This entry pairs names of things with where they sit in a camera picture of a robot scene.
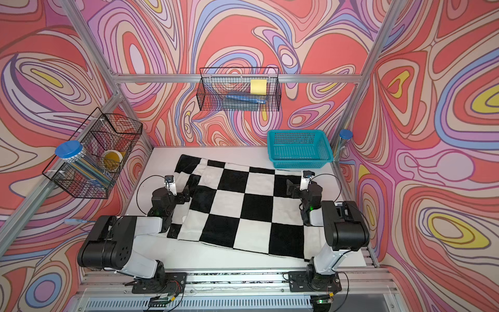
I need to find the black white checkered pillowcase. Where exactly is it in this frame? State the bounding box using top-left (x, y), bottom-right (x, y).
top-left (167, 154), bottom-right (324, 261)

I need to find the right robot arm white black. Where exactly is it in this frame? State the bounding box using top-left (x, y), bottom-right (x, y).
top-left (286, 176), bottom-right (370, 292)

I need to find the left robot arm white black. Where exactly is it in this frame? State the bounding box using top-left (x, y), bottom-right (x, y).
top-left (77, 186), bottom-right (191, 294)

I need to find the yellow tape roll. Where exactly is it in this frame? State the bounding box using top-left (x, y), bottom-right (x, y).
top-left (101, 149), bottom-right (123, 172)

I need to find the teal plastic basket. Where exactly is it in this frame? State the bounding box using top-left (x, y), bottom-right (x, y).
top-left (267, 130), bottom-right (334, 169)

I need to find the blue lid corner jar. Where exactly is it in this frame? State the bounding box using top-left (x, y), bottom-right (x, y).
top-left (334, 129), bottom-right (353, 161)

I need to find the yellow sticky note pad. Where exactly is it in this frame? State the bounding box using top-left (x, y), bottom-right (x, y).
top-left (250, 79), bottom-right (267, 96)

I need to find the blue lid straw jar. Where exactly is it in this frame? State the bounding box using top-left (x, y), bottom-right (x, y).
top-left (54, 140), bottom-right (113, 194)

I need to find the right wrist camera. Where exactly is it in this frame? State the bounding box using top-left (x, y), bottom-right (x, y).
top-left (302, 170), bottom-right (315, 179)

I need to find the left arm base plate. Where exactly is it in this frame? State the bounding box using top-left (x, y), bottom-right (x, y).
top-left (132, 272), bottom-right (187, 295)

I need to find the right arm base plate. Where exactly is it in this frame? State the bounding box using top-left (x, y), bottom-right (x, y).
top-left (287, 271), bottom-right (343, 294)

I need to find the left wire basket black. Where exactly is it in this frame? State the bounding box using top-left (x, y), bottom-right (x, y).
top-left (43, 108), bottom-right (143, 199)

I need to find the wire basket black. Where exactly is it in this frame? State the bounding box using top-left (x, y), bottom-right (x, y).
top-left (43, 108), bottom-right (143, 199)
top-left (196, 66), bottom-right (282, 112)

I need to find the back wire basket black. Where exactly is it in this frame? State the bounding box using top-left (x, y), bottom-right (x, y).
top-left (196, 66), bottom-right (282, 112)

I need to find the aluminium rail front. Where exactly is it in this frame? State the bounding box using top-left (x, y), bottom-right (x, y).
top-left (77, 267), bottom-right (400, 297)

